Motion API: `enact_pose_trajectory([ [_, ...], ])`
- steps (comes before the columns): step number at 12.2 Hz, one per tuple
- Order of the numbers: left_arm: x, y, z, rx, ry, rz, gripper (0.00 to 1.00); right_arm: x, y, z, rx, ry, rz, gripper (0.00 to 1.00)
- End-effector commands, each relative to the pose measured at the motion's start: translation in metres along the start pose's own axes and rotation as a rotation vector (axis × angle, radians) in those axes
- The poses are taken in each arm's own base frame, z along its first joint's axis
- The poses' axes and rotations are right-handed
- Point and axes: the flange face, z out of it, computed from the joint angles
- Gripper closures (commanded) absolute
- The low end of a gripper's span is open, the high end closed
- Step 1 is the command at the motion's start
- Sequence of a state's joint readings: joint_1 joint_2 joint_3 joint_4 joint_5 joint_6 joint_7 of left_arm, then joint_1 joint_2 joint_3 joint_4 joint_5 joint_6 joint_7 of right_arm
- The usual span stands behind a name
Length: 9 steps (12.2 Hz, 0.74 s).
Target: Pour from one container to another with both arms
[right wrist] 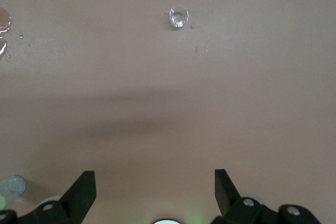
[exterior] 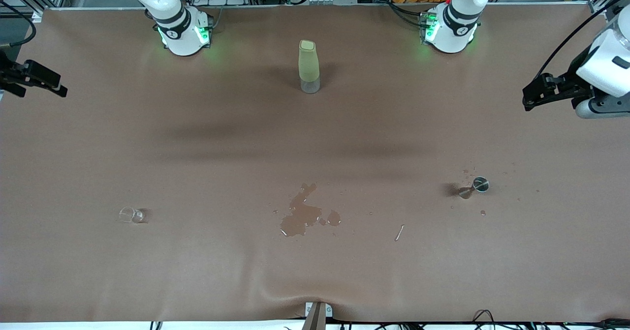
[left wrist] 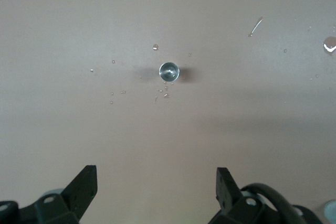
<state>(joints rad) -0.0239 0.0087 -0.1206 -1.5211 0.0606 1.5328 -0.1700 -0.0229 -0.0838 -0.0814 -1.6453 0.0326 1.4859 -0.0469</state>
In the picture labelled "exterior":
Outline steel double jigger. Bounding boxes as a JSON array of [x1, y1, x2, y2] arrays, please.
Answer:
[[458, 176, 490, 200]]

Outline clear glass beaker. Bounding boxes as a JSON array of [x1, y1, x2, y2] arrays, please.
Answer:
[[119, 207, 150, 224]]

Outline brown table mat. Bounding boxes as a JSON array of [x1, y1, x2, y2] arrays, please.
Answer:
[[0, 3, 630, 323]]

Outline green translucent bottle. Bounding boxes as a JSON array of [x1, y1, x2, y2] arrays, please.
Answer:
[[298, 40, 321, 94]]

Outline large brown liquid puddle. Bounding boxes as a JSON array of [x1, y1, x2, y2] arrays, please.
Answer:
[[280, 183, 326, 238]]

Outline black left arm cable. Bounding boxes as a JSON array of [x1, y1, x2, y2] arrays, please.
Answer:
[[535, 3, 630, 80]]

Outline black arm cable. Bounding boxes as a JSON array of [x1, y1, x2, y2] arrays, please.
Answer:
[[535, 3, 630, 80], [0, 0, 36, 48]]

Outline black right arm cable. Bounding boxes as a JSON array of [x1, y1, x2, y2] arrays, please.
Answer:
[[0, 0, 36, 48]]

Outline black floor cables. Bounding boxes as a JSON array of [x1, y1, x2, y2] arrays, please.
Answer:
[[472, 309, 630, 330]]

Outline metal table clamp bracket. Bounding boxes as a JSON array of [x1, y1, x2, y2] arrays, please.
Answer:
[[301, 301, 333, 330]]

